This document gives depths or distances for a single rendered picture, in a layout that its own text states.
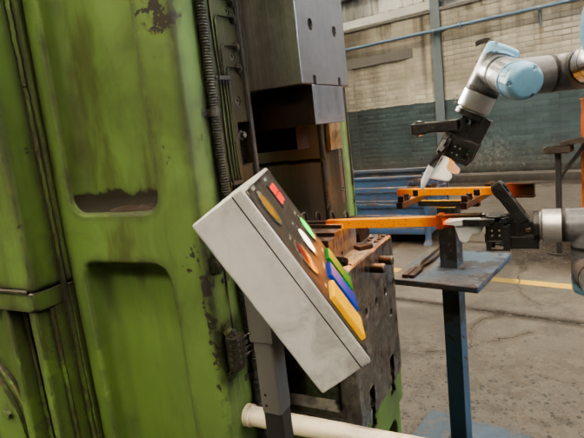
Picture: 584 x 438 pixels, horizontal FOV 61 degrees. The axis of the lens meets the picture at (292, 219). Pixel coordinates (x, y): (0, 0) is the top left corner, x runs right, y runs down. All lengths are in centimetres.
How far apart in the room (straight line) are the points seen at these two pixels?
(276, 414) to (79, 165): 77
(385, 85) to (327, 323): 916
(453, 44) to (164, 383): 839
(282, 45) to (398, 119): 846
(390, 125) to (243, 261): 912
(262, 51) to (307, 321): 76
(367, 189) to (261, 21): 406
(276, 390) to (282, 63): 73
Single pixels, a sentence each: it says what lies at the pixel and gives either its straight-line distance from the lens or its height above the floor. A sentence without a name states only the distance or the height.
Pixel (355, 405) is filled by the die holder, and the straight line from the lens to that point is 137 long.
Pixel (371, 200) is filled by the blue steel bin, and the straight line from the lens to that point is 520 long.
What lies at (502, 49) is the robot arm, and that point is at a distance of 121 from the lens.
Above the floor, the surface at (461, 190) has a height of 100.
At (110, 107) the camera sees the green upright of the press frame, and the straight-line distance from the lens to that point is 125.
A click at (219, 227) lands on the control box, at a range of 63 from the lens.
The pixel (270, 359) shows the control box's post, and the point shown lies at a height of 90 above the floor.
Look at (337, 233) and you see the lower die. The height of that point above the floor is 98.
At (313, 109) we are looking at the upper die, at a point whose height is 131.
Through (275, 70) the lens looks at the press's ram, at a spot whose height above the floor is 140.
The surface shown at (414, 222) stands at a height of 100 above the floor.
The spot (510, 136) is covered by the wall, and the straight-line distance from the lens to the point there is 893.
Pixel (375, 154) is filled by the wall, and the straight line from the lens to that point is 989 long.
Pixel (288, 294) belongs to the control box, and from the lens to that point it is 64.
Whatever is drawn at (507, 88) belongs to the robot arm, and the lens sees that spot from 110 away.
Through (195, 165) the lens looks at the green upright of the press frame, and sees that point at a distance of 104.
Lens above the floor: 127
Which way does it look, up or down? 10 degrees down
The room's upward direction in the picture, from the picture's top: 7 degrees counter-clockwise
